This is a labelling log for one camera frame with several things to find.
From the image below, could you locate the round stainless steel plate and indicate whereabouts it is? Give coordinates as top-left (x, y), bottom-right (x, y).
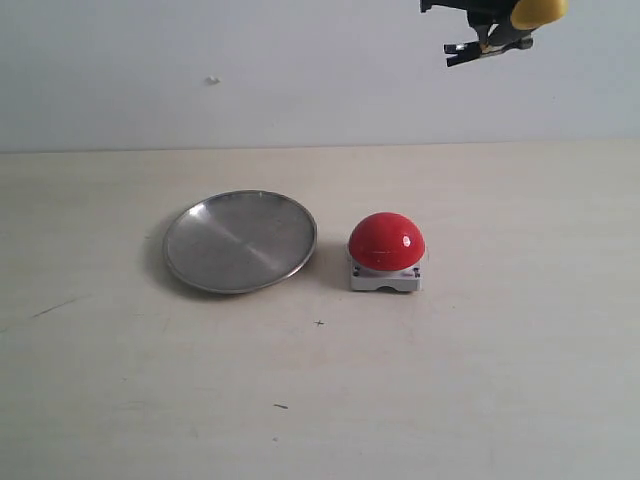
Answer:
top-left (162, 190), bottom-right (318, 295)

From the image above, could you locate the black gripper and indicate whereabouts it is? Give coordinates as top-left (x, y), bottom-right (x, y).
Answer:
top-left (419, 0), bottom-right (515, 14)

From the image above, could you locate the red dome push button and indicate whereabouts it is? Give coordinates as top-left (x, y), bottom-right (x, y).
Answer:
top-left (347, 212), bottom-right (428, 293)

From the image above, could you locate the yellow black claw hammer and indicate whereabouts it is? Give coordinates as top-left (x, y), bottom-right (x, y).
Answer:
top-left (443, 0), bottom-right (568, 67)

